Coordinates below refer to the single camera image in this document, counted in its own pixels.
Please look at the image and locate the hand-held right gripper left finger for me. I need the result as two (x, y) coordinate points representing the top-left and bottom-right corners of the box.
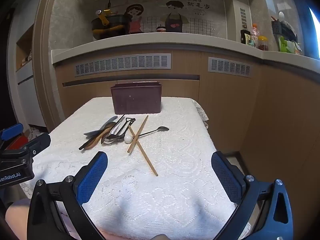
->
(27, 151), (108, 240)

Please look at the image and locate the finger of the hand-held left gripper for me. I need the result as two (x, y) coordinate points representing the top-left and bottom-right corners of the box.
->
(23, 132), (51, 156)
(0, 123), (24, 141)

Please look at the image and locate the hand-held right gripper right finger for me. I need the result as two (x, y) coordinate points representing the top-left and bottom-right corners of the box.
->
(211, 151), (293, 240)

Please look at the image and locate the brown long-handled wooden spoon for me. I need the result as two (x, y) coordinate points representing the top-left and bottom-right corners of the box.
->
(79, 126), (112, 151)

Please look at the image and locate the grey spoon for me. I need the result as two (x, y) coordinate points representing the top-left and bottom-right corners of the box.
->
(83, 116), (118, 137)

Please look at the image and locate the steel spoon with cutout handle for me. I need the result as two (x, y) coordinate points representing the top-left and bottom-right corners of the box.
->
(106, 120), (130, 140)

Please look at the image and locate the white plastic spoon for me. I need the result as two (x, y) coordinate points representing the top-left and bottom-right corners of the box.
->
(104, 134), (133, 145)

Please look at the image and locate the wooden chopstick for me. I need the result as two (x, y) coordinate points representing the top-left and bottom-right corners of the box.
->
(128, 125), (159, 176)
(127, 115), (149, 153)

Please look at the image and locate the black shovel-handle spoon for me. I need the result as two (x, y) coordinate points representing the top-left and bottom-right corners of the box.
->
(114, 117), (136, 137)

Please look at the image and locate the shiny metal spoon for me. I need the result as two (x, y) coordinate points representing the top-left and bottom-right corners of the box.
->
(132, 126), (170, 138)

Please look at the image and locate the brown plastic utensil holder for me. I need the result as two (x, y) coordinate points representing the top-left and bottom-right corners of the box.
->
(110, 81), (163, 115)

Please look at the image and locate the white shelf cabinet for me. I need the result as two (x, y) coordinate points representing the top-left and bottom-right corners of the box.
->
(15, 24), (50, 128)

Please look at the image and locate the person's leg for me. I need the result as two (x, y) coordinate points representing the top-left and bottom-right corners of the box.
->
(5, 198), (32, 240)

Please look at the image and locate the white lace tablecloth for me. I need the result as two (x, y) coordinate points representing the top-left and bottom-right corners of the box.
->
(20, 96), (252, 240)

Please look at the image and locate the short grey vent grille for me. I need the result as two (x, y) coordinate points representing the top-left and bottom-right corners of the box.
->
(208, 57), (252, 78)

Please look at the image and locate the long grey vent grille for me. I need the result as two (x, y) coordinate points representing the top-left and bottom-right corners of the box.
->
(74, 53), (172, 77)

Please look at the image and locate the black yellow cooking pot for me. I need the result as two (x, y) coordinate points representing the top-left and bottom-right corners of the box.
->
(91, 9), (130, 41)

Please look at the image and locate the yellow-lid jar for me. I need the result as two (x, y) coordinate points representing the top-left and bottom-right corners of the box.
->
(258, 36), (269, 51)

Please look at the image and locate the black packet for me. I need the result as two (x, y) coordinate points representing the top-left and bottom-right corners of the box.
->
(240, 29), (251, 45)

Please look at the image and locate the green plastic bag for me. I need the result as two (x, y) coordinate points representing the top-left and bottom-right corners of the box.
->
(278, 36), (303, 55)

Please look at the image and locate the beige kitchen counter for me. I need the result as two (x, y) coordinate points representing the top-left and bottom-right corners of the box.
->
(51, 32), (320, 67)

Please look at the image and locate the clear bottle with orange cap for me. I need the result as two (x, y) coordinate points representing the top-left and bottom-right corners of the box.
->
(251, 24), (259, 47)

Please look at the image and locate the white pipe cover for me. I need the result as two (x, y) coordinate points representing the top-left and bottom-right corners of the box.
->
(224, 0), (251, 43)

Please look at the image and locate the black wall utensil rack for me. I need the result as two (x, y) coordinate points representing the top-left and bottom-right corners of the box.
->
(271, 11), (298, 41)

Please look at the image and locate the cartoon wall sticker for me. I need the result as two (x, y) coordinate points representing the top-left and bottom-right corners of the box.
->
(125, 0), (216, 34)

